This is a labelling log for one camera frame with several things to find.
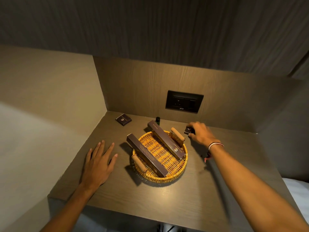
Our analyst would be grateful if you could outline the person's right hand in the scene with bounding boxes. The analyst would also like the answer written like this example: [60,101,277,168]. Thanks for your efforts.
[187,122,219,148]

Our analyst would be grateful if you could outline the person's left hand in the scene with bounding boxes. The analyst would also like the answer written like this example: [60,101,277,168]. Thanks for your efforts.
[80,140,118,189]

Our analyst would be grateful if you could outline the person's left forearm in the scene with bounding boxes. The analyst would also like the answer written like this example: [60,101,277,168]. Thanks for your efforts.
[40,183,97,232]

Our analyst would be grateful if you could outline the person's right forearm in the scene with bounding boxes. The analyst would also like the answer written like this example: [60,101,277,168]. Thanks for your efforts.
[209,142,309,232]

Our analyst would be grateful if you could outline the long dark brown box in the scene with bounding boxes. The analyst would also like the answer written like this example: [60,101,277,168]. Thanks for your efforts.
[126,133,169,178]
[147,120,186,160]

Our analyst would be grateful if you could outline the small square dark box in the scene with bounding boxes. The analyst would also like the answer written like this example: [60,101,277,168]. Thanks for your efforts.
[115,114,132,126]

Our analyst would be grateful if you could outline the round wicker basket tray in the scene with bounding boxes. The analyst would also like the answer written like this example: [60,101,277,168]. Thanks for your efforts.
[131,127,188,180]

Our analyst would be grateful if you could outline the white bed sheet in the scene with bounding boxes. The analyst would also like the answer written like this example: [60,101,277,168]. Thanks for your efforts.
[282,177,309,224]

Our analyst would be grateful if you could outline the red and white thread bracelet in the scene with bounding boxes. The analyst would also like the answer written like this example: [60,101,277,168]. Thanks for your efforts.
[204,142,224,163]

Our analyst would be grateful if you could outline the black wall socket panel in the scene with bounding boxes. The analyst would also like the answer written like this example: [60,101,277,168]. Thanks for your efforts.
[165,90,204,114]

